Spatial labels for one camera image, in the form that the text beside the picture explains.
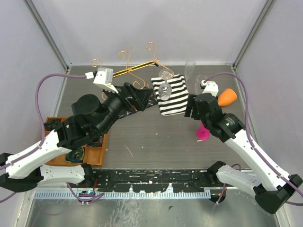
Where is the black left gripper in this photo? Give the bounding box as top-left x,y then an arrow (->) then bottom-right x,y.
98,83 -> 155,135

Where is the clear wine glass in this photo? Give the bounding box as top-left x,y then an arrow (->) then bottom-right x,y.
158,69 -> 174,101

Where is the orange plastic wine glass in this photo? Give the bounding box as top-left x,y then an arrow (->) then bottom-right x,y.
217,88 -> 237,107

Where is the pink plastic wine glass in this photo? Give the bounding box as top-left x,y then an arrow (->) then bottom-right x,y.
196,122 -> 210,140

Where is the gold wine glass rack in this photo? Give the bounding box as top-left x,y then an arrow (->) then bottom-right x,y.
90,42 -> 170,88

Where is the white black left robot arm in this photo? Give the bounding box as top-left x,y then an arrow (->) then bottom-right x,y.
0,83 -> 153,192

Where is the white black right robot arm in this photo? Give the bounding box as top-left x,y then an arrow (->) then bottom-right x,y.
185,93 -> 303,214

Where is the black white striped cloth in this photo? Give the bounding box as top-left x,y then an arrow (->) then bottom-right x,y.
151,74 -> 189,116

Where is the tall clear champagne flute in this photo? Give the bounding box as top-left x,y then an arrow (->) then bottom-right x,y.
184,60 -> 196,83

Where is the blue floral rolled tie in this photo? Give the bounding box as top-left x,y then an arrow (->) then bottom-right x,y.
92,136 -> 103,147

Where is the yellow blue rolled tie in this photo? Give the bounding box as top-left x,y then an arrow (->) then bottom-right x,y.
65,147 -> 85,163

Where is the green patterned rolled tie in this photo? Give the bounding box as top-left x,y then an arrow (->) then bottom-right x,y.
44,119 -> 61,131

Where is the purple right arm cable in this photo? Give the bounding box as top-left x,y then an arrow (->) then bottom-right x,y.
205,72 -> 303,209

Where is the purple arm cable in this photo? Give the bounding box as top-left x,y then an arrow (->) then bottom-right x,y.
205,72 -> 303,209
0,73 -> 105,206

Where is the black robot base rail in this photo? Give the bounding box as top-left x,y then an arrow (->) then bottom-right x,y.
67,168 -> 237,193

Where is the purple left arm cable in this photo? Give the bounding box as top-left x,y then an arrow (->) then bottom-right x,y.
0,73 -> 105,206

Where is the white slotted cable duct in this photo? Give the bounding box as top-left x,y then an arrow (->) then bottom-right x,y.
33,190 -> 211,200

